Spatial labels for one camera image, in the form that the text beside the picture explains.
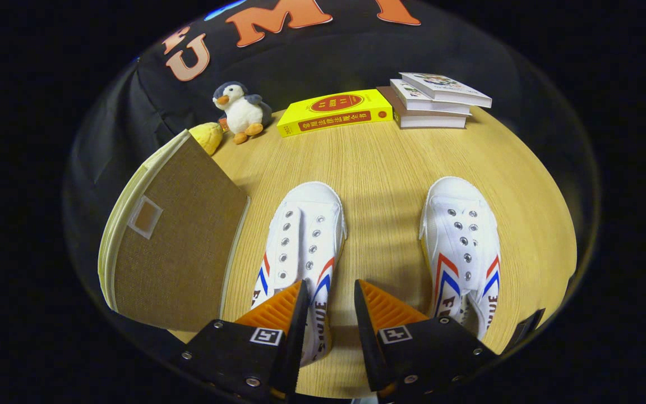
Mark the black bracket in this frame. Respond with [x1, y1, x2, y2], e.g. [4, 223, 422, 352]
[507, 307, 546, 354]

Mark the white shoe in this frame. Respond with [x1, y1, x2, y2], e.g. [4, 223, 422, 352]
[250, 181, 348, 368]
[419, 177, 502, 341]

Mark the yellow plush ball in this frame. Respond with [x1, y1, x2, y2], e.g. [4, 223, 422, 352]
[188, 122, 224, 156]

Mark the yellow book with red label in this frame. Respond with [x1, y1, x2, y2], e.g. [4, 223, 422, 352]
[276, 89, 394, 138]

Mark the penguin plush toy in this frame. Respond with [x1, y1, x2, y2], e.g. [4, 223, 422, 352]
[213, 81, 273, 145]

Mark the white illustrated book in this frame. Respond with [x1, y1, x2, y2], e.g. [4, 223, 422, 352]
[399, 72, 493, 109]
[389, 79, 472, 116]

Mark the brown cover book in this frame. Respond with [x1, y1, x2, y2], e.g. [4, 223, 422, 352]
[377, 85, 468, 130]

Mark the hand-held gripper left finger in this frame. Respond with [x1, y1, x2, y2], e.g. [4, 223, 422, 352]
[174, 279, 311, 402]

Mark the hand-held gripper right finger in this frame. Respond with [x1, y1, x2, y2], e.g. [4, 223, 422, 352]
[354, 279, 497, 400]

